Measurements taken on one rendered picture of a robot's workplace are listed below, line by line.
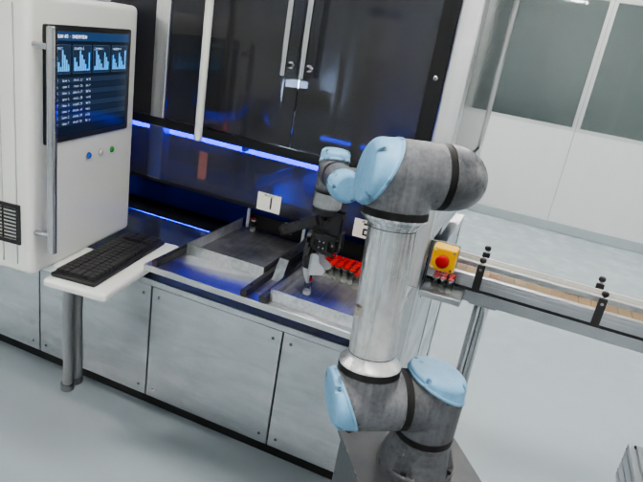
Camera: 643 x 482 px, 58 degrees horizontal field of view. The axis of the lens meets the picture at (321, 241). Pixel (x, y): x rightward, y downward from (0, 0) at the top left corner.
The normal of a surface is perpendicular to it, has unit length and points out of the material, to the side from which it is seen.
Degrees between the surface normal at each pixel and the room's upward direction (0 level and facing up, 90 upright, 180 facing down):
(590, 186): 90
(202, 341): 90
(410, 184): 83
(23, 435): 0
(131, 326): 90
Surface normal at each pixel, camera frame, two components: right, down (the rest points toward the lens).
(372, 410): 0.22, 0.25
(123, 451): 0.16, -0.93
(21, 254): -0.25, 0.30
